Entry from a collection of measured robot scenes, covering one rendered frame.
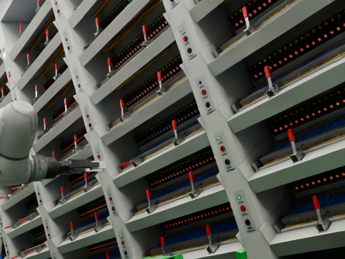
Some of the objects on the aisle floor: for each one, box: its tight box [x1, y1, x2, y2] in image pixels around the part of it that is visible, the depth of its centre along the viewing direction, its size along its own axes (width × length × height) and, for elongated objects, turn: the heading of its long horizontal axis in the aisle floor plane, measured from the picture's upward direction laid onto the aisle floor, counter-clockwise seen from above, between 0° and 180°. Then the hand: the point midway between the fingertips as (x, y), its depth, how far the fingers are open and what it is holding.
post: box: [50, 0, 167, 259], centre depth 198 cm, size 20×9×173 cm, turn 74°
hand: (96, 166), depth 159 cm, fingers open, 3 cm apart
